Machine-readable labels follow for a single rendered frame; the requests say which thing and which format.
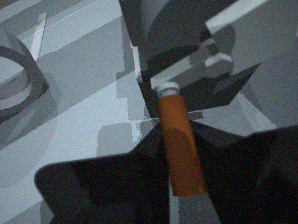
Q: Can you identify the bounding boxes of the grey cylinder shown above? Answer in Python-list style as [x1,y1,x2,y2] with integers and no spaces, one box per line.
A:
[0,28,43,117]

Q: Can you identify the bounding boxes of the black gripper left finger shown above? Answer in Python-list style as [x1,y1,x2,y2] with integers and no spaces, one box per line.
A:
[34,123,170,224]

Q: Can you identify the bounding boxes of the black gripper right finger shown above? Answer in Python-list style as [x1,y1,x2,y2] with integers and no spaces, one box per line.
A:
[189,119,298,224]

